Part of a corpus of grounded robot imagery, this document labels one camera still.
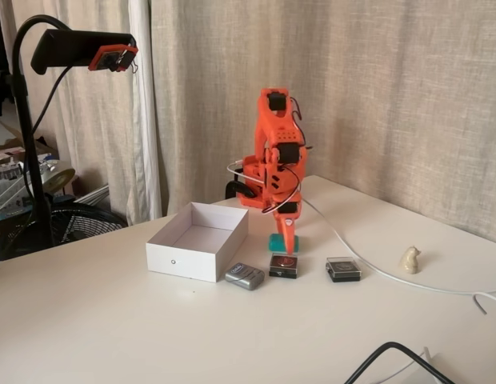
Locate black table clamp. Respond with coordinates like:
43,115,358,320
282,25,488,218
225,180,260,200

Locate black and white servo wire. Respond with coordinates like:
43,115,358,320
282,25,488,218
262,166,306,217

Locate grey metal tin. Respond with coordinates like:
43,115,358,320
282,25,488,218
224,262,266,292

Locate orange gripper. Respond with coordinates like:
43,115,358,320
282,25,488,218
271,190,305,256

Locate long white cable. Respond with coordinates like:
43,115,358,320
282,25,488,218
226,159,496,315

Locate white rack rods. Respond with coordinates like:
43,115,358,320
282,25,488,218
70,182,110,206

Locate black case with dark coin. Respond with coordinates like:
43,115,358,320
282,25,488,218
325,256,363,284

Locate thick black cable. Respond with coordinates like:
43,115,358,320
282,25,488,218
343,341,457,384

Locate white cardboard bin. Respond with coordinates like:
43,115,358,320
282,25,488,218
146,201,250,283

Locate cream animal figurine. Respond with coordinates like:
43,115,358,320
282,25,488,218
398,245,422,275

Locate silver lamp head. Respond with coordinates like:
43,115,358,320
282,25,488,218
42,166,76,194

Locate beige linen curtain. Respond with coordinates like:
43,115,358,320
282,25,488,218
150,0,496,245

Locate black case with copper coin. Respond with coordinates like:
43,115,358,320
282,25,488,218
268,252,300,280

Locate black webcam cable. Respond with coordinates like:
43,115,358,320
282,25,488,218
0,66,73,271

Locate black gooseneck stand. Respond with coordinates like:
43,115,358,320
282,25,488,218
10,14,73,248

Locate black camera holder bar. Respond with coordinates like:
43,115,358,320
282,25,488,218
30,30,138,75

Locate green cube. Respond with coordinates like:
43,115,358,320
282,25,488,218
267,233,300,254

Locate orange-framed webcam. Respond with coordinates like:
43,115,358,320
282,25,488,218
87,44,139,74

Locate brown cardboard box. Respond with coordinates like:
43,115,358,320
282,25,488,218
0,114,59,161

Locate black fan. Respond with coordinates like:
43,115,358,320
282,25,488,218
47,201,128,246

